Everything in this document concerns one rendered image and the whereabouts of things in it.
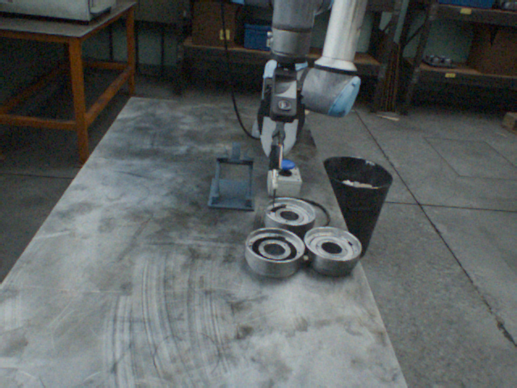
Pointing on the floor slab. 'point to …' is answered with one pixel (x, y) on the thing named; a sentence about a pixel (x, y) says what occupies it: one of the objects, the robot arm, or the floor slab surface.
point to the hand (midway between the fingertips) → (275, 153)
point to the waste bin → (357, 172)
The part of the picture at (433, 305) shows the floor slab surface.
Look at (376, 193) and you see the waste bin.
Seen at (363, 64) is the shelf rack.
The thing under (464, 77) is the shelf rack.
